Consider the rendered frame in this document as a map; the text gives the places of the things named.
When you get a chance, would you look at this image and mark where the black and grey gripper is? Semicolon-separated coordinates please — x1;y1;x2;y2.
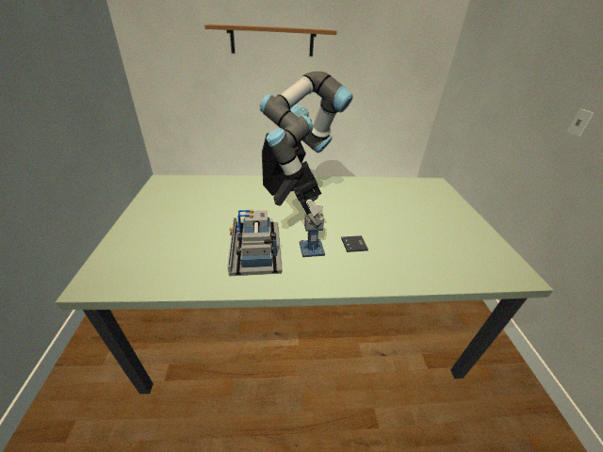
284;161;323;225

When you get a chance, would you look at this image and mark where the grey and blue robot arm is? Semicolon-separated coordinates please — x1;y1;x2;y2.
259;72;352;206

